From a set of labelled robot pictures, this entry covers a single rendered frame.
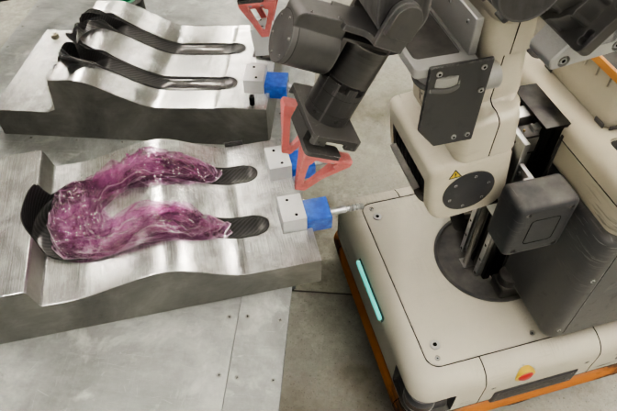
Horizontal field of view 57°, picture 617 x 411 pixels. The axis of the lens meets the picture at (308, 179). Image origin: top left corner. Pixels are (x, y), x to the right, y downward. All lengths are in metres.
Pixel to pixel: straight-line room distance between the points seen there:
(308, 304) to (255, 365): 0.98
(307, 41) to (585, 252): 0.80
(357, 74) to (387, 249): 0.96
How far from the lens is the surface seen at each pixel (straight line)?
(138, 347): 0.83
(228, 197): 0.88
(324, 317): 1.73
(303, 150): 0.64
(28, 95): 1.17
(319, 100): 0.65
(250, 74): 1.01
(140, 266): 0.79
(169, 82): 1.08
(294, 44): 0.58
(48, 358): 0.87
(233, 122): 1.01
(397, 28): 0.58
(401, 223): 1.60
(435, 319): 1.45
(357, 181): 2.07
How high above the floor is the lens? 1.52
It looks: 48 degrees down
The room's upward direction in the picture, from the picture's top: straight up
